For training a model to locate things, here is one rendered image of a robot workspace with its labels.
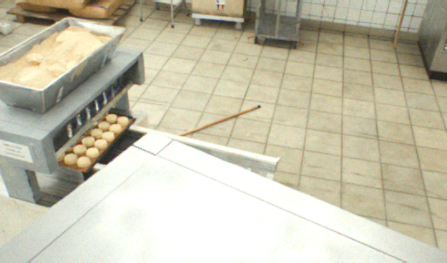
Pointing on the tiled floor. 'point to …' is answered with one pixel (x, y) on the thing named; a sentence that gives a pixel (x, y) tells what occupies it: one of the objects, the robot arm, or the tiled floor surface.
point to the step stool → (167, 3)
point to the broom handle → (218, 121)
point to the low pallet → (68, 14)
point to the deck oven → (439, 39)
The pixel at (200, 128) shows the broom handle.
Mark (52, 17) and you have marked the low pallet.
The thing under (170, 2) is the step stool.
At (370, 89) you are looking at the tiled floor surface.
